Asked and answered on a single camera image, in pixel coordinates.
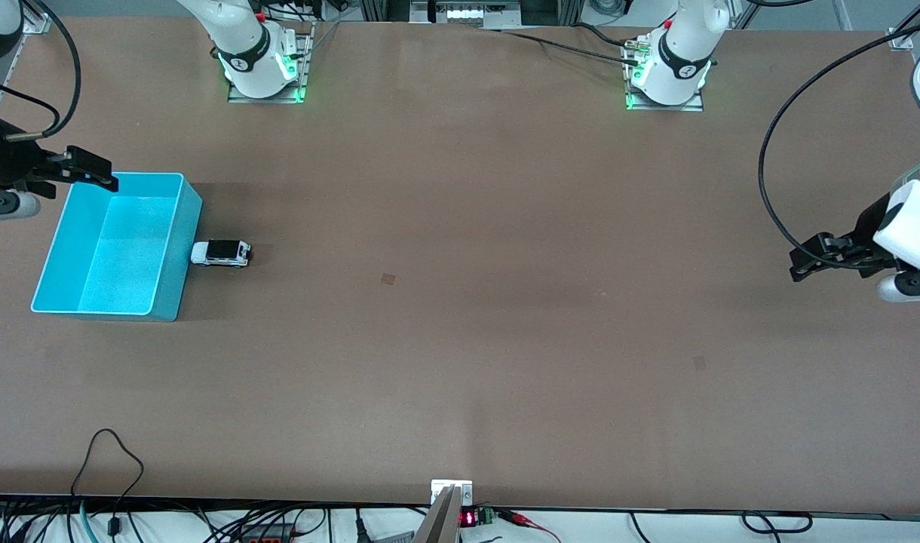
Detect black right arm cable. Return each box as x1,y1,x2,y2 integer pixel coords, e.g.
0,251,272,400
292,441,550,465
0,0,82,144

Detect white toy pickup truck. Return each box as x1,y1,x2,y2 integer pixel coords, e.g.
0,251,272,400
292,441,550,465
191,239,253,268

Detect grey metal bar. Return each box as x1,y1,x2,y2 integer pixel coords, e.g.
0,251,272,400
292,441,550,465
413,486,462,543

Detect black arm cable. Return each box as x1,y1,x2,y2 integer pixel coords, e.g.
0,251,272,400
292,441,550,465
0,0,82,144
757,19,920,261

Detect steel right arm base plate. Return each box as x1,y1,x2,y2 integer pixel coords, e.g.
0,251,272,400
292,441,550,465
228,23,311,104

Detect aluminium frame profile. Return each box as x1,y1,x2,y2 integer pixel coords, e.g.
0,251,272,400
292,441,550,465
888,0,920,52
21,0,54,35

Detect teal plastic bin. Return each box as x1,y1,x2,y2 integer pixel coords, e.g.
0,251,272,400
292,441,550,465
30,172,204,323

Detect lit white panel device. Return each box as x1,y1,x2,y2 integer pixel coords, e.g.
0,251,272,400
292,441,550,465
411,0,521,29

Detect black coiled cable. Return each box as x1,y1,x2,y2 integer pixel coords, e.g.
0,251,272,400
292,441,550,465
741,511,814,535

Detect white mounting bracket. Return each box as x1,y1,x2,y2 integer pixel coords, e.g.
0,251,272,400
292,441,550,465
431,480,474,506

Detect thin black looped cable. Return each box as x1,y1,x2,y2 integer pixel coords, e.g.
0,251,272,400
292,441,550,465
69,428,146,538

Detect steel left arm base plate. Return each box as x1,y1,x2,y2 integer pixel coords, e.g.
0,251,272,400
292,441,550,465
624,38,705,112

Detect black table cable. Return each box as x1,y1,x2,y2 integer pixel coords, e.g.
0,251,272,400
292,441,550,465
496,29,642,67
572,23,630,48

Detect red black clip leads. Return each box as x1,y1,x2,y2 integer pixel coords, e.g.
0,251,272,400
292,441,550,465
496,509,563,543

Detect orange power strip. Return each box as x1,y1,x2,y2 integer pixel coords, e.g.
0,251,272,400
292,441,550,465
238,526,299,543

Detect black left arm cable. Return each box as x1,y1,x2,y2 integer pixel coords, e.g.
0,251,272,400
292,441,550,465
757,19,920,261

